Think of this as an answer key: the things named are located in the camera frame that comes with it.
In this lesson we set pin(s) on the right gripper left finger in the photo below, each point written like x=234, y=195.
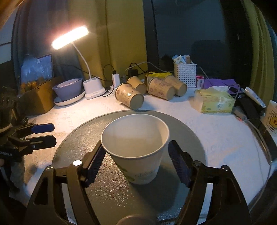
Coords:
x=46, y=204

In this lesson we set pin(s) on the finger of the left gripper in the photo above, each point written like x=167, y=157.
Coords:
x=32, y=128
x=34, y=143

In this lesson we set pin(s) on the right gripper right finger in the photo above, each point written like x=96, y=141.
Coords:
x=227, y=204

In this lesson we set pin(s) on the white paper cup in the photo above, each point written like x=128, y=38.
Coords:
x=136, y=143

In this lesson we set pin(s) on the brown paper cup front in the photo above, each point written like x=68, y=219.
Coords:
x=129, y=96

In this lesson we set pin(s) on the brown paper cup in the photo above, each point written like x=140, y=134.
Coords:
x=161, y=89
x=179, y=86
x=129, y=96
x=137, y=84

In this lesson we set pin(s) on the brown paper cup left rear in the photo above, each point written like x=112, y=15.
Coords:
x=137, y=84

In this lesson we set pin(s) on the brown paper cup right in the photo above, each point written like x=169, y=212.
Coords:
x=179, y=86

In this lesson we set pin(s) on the brown paper cup middle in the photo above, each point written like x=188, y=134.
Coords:
x=161, y=89

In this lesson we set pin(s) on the cardboard box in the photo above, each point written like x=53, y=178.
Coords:
x=39, y=100

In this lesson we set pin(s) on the white plate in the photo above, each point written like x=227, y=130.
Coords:
x=58, y=102

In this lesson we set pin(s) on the purple bowl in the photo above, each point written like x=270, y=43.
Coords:
x=68, y=92

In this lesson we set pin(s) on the plastic fruit bag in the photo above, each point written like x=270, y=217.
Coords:
x=35, y=71

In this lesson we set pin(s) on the pink small bowl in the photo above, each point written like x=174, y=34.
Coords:
x=67, y=83

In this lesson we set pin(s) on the white tablecloth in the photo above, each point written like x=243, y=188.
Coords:
x=226, y=139

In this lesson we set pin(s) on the white desk lamp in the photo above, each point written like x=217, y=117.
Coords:
x=93, y=86

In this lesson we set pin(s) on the white cartoon mug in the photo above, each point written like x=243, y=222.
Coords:
x=270, y=118

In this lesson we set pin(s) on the white charger plug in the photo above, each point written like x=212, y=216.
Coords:
x=116, y=80

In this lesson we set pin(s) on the yellow tissue pack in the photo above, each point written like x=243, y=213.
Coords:
x=215, y=99

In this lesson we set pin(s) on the black power adapter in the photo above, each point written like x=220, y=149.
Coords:
x=132, y=72

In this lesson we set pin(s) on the white tube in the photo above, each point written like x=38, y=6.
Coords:
x=254, y=97

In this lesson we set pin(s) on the purple cloth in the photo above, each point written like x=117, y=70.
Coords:
x=234, y=87

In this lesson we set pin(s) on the yellow curtain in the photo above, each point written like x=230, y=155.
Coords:
x=116, y=36

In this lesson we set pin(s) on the small pink box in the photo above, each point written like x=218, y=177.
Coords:
x=200, y=81

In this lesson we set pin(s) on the yellow bag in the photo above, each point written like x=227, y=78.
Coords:
x=161, y=75

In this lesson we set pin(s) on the white lattice basket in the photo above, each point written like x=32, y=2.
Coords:
x=186, y=73

